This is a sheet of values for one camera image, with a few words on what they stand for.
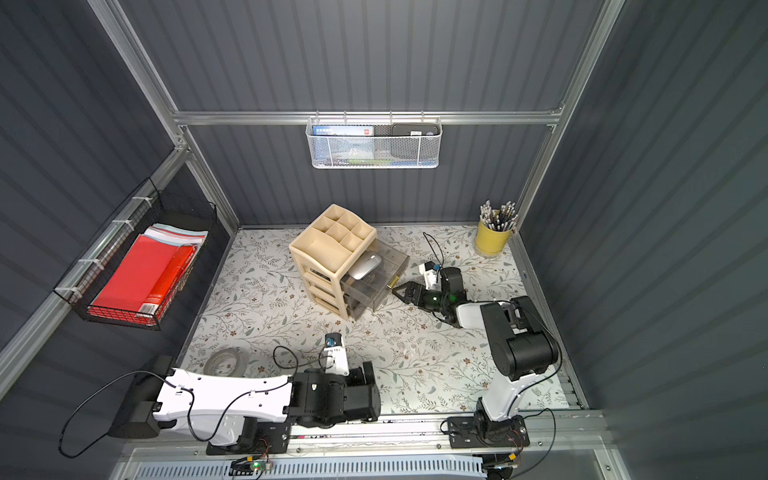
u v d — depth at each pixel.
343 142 0.89
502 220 0.99
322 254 0.83
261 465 0.69
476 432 0.73
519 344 0.49
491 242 1.04
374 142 0.88
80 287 0.60
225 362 0.85
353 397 0.51
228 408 0.43
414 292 0.84
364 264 0.87
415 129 0.86
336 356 0.62
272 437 0.74
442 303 0.77
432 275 0.88
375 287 0.89
